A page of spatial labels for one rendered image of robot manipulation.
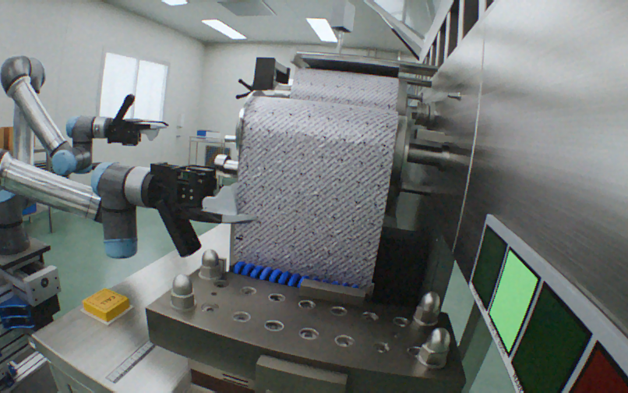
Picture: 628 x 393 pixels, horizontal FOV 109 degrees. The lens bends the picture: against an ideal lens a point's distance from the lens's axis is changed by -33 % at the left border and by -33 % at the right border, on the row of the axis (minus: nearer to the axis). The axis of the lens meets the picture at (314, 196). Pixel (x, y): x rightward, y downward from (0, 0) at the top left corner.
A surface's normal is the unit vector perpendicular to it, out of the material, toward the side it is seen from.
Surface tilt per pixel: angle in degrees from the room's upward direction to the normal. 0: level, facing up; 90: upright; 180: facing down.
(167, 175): 90
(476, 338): 90
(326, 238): 90
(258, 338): 0
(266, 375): 90
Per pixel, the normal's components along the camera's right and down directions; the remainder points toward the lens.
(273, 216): -0.21, 0.18
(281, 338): 0.12, -0.97
